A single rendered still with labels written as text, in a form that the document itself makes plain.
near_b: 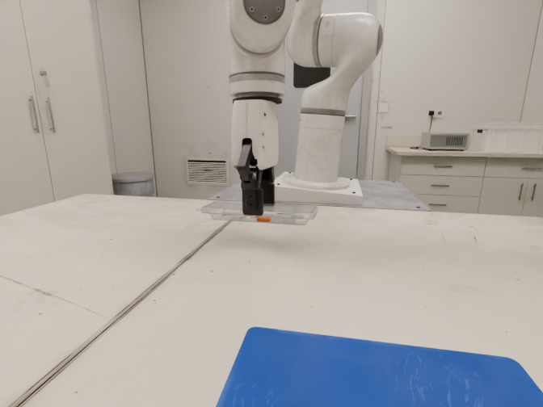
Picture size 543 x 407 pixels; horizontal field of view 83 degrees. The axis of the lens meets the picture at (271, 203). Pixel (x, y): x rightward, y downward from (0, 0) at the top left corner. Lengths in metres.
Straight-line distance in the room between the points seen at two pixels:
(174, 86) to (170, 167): 0.88
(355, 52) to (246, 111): 0.42
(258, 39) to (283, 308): 0.31
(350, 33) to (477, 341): 0.66
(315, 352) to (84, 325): 0.22
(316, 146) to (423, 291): 0.50
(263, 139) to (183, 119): 3.16
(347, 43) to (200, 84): 2.79
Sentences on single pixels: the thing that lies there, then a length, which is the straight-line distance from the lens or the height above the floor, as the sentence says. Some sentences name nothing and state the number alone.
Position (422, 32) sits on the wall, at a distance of 3.35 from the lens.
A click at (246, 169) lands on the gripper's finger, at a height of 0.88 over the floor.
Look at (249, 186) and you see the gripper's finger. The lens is 0.45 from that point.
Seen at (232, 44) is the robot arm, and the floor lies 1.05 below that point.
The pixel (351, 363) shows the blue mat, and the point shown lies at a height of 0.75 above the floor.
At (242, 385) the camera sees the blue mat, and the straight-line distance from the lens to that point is 0.27.
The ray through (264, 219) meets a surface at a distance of 0.48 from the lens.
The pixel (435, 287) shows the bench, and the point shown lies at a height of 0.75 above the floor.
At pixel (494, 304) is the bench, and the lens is 0.43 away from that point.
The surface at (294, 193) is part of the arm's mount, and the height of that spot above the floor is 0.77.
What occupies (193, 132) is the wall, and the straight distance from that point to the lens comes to 3.54.
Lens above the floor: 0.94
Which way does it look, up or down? 14 degrees down
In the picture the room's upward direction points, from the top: straight up
